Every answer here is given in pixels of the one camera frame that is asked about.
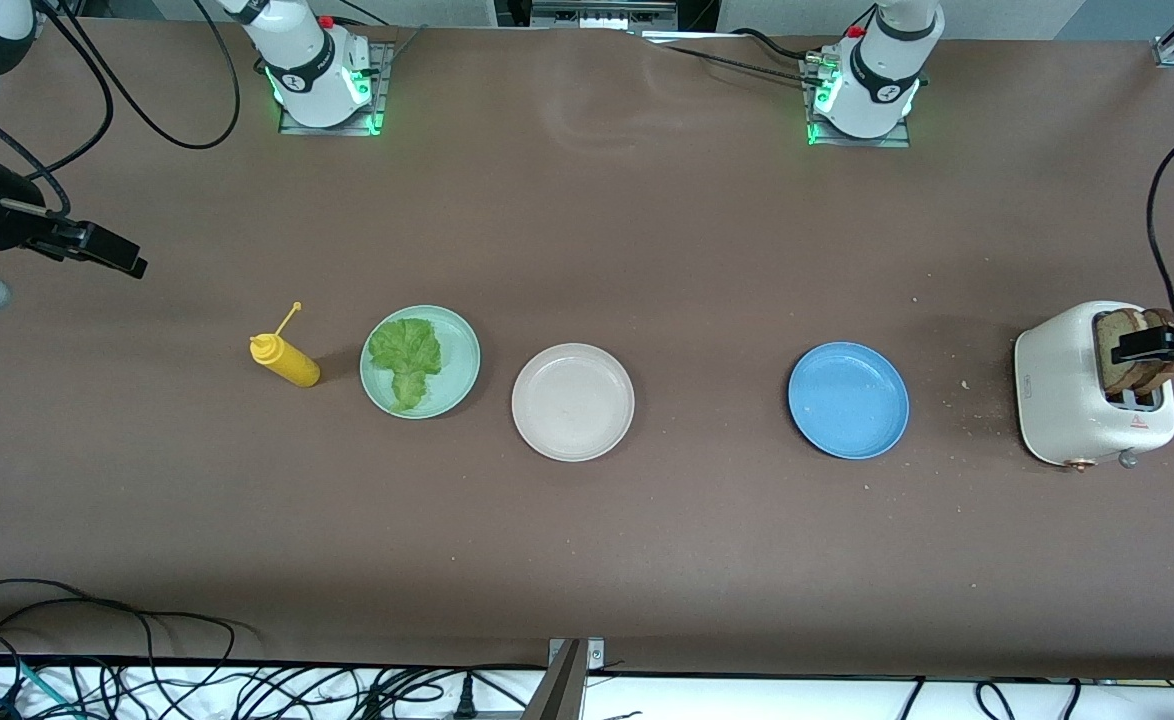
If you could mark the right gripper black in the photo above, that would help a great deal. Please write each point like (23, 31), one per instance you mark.
(9, 218)

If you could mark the brown bread slice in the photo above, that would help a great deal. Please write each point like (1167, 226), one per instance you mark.
(1162, 378)
(1112, 328)

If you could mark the yellow mustard squeeze bottle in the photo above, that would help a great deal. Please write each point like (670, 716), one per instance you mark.
(292, 365)

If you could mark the green lettuce leaf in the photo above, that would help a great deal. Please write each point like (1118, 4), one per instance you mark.
(407, 350)

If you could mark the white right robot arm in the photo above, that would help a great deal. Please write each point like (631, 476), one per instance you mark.
(307, 70)

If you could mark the blue plate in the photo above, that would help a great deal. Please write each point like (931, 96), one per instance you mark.
(847, 400)

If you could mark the light green plate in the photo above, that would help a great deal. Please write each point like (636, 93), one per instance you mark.
(459, 360)

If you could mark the beige plate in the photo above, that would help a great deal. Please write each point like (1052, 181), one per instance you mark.
(572, 402)

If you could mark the cream white toaster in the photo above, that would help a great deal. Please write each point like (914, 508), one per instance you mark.
(1057, 390)

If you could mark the silver metal device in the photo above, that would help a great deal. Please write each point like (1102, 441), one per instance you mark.
(602, 12)

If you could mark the black power plug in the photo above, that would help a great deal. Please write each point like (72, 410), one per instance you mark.
(464, 697)

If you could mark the aluminium beam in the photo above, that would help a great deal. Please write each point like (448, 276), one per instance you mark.
(557, 690)

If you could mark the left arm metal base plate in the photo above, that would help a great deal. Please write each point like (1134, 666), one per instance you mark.
(897, 141)

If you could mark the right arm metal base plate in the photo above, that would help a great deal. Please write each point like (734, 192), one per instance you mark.
(380, 80)

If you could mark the small metal bracket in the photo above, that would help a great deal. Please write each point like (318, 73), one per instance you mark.
(595, 652)

